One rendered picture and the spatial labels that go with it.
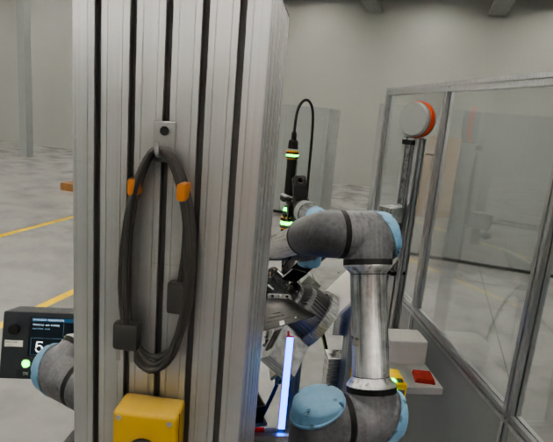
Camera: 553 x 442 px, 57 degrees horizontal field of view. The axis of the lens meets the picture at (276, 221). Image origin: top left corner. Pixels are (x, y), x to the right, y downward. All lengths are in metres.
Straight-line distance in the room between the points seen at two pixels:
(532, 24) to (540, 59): 0.84
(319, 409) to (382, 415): 0.15
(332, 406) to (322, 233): 0.37
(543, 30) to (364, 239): 13.11
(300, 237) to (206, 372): 0.52
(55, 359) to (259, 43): 0.95
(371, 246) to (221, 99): 0.63
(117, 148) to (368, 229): 0.66
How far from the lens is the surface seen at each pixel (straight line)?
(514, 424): 1.83
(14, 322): 1.63
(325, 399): 1.17
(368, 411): 1.20
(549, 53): 14.10
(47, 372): 1.35
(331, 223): 1.15
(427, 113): 2.28
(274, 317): 1.75
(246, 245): 0.66
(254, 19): 0.65
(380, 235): 1.18
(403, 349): 2.26
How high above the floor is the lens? 1.88
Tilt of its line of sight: 13 degrees down
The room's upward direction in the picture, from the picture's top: 5 degrees clockwise
